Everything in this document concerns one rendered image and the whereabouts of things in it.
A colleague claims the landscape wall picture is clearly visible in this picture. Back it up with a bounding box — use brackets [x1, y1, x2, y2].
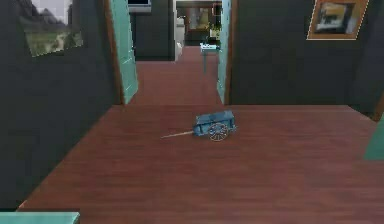
[17, 0, 84, 58]

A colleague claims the teal side table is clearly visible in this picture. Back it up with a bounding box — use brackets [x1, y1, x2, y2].
[199, 42, 221, 75]

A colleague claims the grey television set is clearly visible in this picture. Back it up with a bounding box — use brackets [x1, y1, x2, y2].
[127, 0, 152, 14]

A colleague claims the orange framed wall picture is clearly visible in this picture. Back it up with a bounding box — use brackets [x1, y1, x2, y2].
[306, 0, 370, 42]

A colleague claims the green house plant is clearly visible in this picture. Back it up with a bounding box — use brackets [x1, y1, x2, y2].
[209, 21, 222, 38]

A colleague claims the blue toy wagon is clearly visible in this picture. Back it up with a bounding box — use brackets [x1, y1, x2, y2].
[160, 110, 238, 143]

